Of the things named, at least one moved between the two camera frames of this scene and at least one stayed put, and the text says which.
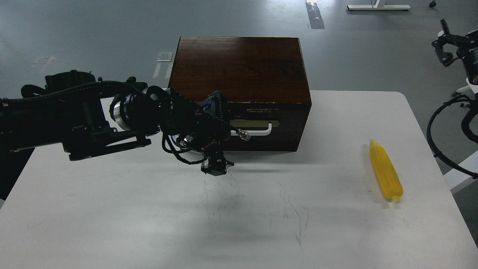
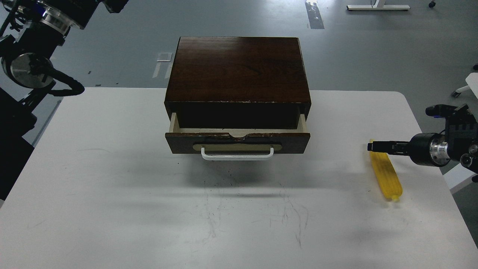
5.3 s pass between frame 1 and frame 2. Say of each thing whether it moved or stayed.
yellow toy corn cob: stayed
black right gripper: moved
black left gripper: moved
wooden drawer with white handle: moved
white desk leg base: stayed
